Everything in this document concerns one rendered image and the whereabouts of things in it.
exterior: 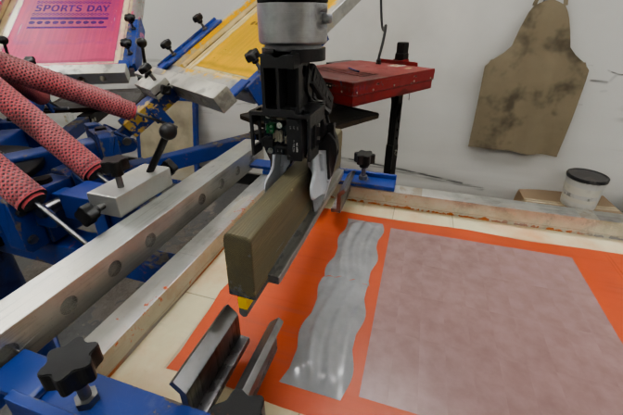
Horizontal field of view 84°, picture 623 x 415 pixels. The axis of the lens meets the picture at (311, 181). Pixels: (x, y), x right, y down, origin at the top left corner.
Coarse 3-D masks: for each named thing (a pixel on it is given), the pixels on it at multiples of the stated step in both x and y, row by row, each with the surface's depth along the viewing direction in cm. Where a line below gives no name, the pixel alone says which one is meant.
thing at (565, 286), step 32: (320, 224) 67; (384, 224) 67; (416, 224) 67; (320, 256) 58; (384, 256) 58; (416, 256) 58; (448, 256) 58; (480, 256) 58; (512, 256) 58; (544, 256) 58; (576, 256) 58; (608, 256) 58; (384, 288) 51; (416, 288) 51; (448, 288) 51; (480, 288) 51; (512, 288) 51; (544, 288) 51; (576, 288) 51; (608, 288) 51; (544, 320) 46; (576, 320) 46; (608, 320) 46
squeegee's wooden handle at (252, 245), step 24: (336, 168) 61; (288, 192) 39; (264, 216) 34; (288, 216) 40; (240, 240) 31; (264, 240) 34; (288, 240) 41; (240, 264) 32; (264, 264) 35; (240, 288) 34
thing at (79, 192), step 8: (80, 184) 63; (88, 184) 63; (96, 184) 63; (64, 192) 61; (72, 192) 61; (80, 192) 61; (64, 200) 60; (72, 200) 60; (80, 200) 59; (88, 200) 58; (64, 208) 61; (72, 208) 61; (136, 208) 56; (72, 216) 61; (112, 216) 58; (112, 224) 59
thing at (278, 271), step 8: (336, 176) 58; (336, 184) 56; (328, 192) 53; (320, 208) 49; (312, 216) 47; (304, 224) 45; (312, 224) 46; (296, 232) 43; (304, 232) 43; (296, 240) 42; (304, 240) 43; (288, 248) 40; (296, 248) 40; (280, 256) 39; (288, 256) 39; (280, 264) 38; (288, 264) 38; (272, 272) 36; (280, 272) 36; (272, 280) 36; (280, 280) 36
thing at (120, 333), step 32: (256, 192) 72; (352, 192) 75; (384, 192) 72; (416, 192) 72; (448, 192) 72; (224, 224) 61; (544, 224) 65; (576, 224) 63; (608, 224) 62; (192, 256) 53; (160, 288) 46; (128, 320) 42; (160, 320) 46; (128, 352) 41
